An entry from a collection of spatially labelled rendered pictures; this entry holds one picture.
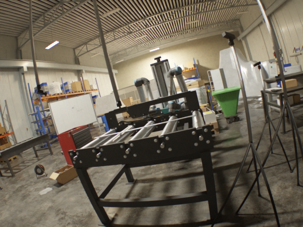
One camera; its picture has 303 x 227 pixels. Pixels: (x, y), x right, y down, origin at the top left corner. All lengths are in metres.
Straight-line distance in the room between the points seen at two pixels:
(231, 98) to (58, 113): 5.59
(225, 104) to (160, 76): 2.01
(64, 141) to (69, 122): 2.54
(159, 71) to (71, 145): 2.48
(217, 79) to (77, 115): 5.20
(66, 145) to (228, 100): 4.05
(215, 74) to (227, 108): 1.53
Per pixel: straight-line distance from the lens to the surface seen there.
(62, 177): 3.62
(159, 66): 3.09
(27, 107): 12.59
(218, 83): 5.54
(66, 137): 3.91
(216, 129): 3.88
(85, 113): 6.81
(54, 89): 13.26
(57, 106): 6.39
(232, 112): 4.48
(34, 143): 6.80
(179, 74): 2.60
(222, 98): 4.32
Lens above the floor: 1.26
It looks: 7 degrees down
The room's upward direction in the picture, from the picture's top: 15 degrees counter-clockwise
